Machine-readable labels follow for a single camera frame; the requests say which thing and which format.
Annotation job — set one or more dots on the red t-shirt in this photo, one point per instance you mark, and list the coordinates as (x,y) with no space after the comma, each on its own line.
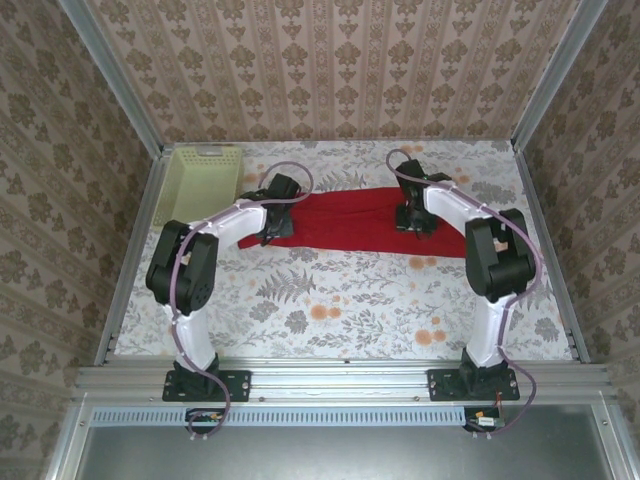
(350,220)

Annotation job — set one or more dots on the pale green plastic basket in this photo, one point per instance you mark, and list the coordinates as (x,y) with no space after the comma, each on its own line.
(200,185)

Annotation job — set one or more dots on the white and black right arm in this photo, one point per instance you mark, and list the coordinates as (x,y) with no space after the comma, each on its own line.
(487,330)

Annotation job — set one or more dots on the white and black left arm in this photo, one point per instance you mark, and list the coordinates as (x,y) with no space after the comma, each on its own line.
(192,340)

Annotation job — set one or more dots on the floral patterned tablecloth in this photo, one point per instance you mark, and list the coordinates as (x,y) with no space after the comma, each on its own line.
(350,310)

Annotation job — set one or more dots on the small circuit board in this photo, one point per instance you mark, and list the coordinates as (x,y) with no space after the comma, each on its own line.
(485,422)
(207,417)

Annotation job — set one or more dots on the grey sheet metal panel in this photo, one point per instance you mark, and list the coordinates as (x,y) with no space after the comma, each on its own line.
(350,455)

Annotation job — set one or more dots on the aluminium side rail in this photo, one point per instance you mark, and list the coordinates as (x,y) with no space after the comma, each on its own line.
(131,255)
(550,250)

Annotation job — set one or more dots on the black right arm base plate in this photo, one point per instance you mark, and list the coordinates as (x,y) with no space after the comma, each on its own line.
(442,385)

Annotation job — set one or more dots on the aluminium mounting rail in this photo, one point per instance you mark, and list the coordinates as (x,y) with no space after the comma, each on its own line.
(340,380)

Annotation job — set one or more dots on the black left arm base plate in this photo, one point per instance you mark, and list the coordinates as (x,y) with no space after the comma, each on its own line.
(235,385)

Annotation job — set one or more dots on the aluminium frame post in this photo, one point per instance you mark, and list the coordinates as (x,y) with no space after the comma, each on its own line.
(559,75)
(112,75)

